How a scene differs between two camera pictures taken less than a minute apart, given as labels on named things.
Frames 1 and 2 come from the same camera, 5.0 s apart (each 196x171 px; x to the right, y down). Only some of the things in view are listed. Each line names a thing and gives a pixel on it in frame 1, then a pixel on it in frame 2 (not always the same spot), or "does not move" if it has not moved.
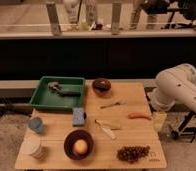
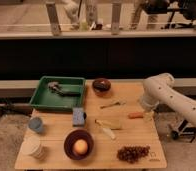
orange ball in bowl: [80, 146] does not move
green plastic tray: [59, 93] does not move
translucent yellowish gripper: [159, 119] → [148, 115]
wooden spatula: [113, 124] does not move
